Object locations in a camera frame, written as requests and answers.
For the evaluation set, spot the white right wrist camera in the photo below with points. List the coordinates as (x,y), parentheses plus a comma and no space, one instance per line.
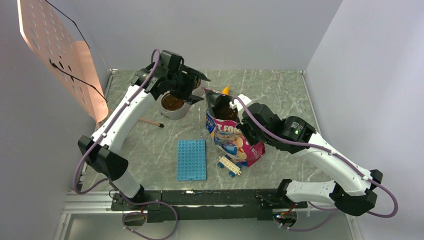
(237,103)

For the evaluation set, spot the blue studded building baseplate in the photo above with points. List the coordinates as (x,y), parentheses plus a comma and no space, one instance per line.
(191,160)

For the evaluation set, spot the pink pet food bag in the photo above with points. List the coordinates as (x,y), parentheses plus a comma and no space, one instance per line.
(221,123)

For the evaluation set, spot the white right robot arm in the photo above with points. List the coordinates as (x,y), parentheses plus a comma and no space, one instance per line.
(351,188)

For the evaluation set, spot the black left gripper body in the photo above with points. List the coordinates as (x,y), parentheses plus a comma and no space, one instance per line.
(185,85)

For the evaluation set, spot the near steel bowl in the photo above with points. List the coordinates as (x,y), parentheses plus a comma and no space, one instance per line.
(171,103)

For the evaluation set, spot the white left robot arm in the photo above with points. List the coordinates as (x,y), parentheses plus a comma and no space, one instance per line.
(167,73)

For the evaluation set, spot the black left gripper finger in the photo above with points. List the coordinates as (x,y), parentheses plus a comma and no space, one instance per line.
(194,73)
(193,99)

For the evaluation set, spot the yellow plastic scoop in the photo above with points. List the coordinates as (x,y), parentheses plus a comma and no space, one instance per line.
(226,90)

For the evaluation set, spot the beige toy car blue wheels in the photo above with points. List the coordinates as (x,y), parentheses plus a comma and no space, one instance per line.
(225,162)

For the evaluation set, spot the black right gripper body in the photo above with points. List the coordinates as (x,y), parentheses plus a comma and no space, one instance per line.
(252,136)

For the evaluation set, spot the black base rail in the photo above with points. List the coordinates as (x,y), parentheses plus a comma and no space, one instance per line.
(216,204)

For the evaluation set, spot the pink perforated stand board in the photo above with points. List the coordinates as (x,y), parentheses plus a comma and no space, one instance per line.
(69,60)

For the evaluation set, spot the aluminium frame rail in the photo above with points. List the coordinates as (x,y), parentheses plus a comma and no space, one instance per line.
(99,202)

